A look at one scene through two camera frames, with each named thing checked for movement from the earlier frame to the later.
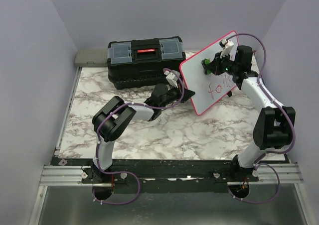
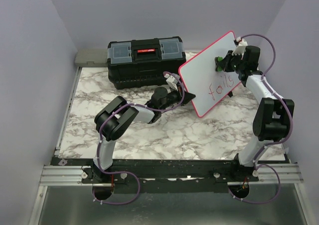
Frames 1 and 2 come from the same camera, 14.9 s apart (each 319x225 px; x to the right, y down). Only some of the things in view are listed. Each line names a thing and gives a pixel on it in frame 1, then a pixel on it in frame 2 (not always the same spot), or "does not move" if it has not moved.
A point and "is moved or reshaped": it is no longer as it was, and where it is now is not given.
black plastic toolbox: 138,62 does not move
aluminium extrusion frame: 57,175 does not move
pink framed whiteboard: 204,89 does not move
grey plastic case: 91,57 does not move
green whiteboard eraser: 205,63 is moved or reshaped
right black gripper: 216,64 → 228,57
